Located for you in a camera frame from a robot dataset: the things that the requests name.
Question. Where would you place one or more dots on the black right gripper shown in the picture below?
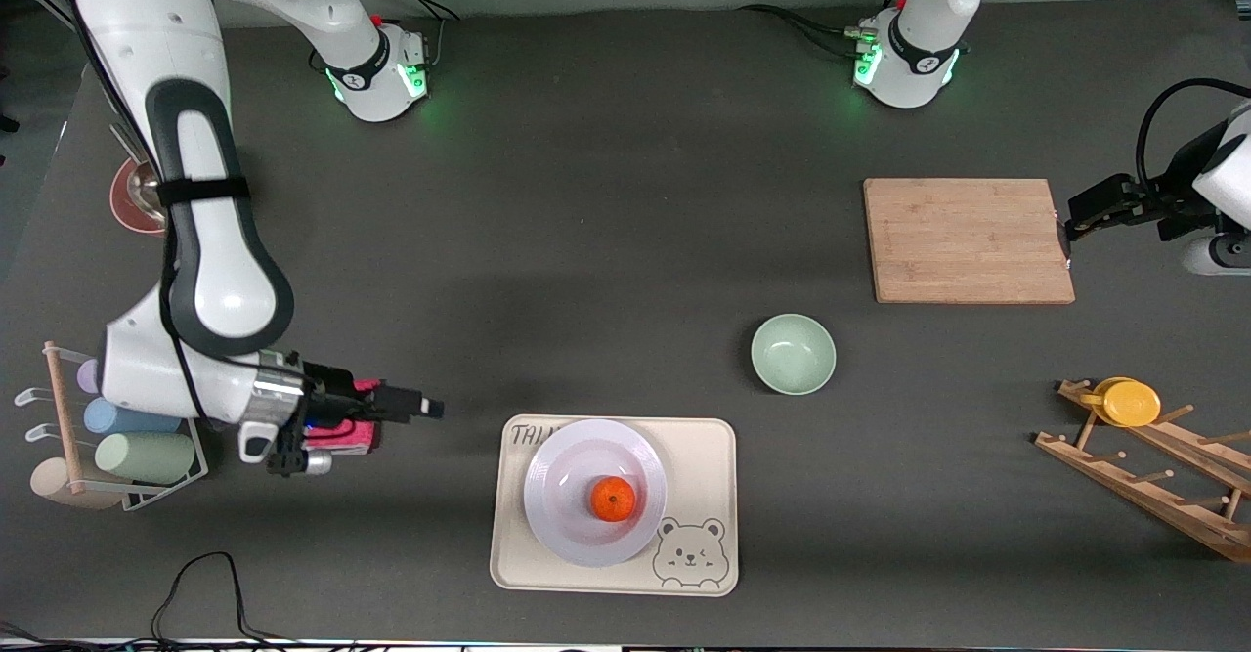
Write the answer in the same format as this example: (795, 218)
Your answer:
(330, 391)

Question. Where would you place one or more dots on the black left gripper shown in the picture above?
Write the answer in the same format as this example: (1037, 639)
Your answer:
(1166, 194)

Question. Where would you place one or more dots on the pale lavender round plate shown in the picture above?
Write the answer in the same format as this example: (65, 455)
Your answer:
(567, 535)

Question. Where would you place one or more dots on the orange fruit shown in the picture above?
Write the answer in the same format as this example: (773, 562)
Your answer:
(613, 499)

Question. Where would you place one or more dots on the cream tray with bear print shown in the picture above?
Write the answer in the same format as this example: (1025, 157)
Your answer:
(699, 456)

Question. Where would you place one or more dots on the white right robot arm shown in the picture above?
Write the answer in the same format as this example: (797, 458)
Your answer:
(215, 271)

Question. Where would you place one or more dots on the pink folded cloth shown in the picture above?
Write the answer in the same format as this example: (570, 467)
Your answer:
(352, 440)

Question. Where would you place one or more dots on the wooden cutting board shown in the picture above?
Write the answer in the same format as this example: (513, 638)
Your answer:
(968, 241)

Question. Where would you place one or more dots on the yellow cup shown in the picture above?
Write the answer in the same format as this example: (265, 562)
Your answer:
(1132, 405)

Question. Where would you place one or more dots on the green cup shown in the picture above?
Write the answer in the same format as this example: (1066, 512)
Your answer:
(147, 456)

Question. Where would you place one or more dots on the wooden peg dish rack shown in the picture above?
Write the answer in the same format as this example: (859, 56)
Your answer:
(1124, 481)

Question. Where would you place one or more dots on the blue cup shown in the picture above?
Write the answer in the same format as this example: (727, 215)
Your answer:
(127, 422)

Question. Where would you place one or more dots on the purple cup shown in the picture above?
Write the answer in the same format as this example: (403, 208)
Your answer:
(88, 376)

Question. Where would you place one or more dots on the metal scoop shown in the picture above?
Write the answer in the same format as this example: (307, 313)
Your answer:
(147, 188)

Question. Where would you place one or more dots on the pink bowl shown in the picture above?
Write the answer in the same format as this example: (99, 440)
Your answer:
(127, 204)

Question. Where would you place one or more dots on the light green bowl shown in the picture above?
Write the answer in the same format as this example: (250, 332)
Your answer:
(793, 354)

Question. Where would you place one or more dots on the beige cup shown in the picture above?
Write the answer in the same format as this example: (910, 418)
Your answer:
(49, 484)

